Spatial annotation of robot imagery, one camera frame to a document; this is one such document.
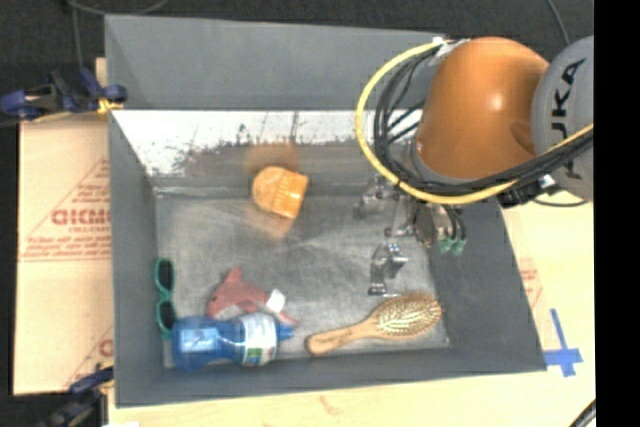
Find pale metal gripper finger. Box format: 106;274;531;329
367;241;410;297
352;173;399;221

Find grey metal bin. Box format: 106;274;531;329
103;14;547;406

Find blue plastic bottle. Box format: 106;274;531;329
171;312;295;372

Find wooden hairbrush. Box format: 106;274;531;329
304;293;444;357

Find green sunglasses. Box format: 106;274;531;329
153;257;178;341

